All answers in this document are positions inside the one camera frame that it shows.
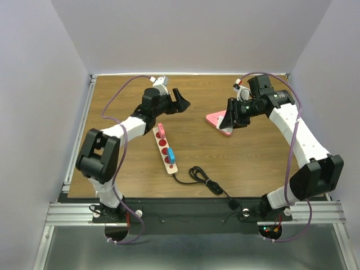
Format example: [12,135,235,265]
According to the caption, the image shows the aluminium frame rails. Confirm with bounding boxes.
[33,73,98,270]

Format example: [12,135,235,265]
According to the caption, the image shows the blue plug adapter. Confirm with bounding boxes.
[166,147,176,164]

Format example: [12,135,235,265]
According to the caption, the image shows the pink triangular power socket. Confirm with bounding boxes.
[205,110,231,137]

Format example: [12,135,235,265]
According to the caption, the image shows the white red power strip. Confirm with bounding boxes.
[152,125,178,175]

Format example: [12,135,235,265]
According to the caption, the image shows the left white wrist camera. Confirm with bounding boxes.
[150,76,169,95]

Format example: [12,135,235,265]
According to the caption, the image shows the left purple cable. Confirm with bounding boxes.
[101,75,157,245]

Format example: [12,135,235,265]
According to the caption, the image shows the purple cable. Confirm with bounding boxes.
[101,75,157,245]
[236,72,313,243]

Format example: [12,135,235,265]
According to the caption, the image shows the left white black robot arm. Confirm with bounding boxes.
[75,87,191,222]

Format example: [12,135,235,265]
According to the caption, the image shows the small pink plug adapter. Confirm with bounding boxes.
[157,123,166,139]

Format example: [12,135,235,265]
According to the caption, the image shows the white charger block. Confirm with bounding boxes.
[221,128,233,136]

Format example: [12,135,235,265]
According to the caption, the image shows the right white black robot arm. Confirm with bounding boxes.
[218,72,344,219]

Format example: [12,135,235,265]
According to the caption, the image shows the black power strip cord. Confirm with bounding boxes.
[172,165,240,210]

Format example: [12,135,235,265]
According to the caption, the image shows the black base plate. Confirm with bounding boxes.
[92,197,293,236]

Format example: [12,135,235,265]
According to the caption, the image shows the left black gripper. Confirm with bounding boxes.
[153,88,191,118]

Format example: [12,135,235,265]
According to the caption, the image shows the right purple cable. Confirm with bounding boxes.
[236,72,313,243]

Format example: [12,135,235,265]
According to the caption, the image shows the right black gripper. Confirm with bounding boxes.
[219,97,264,129]

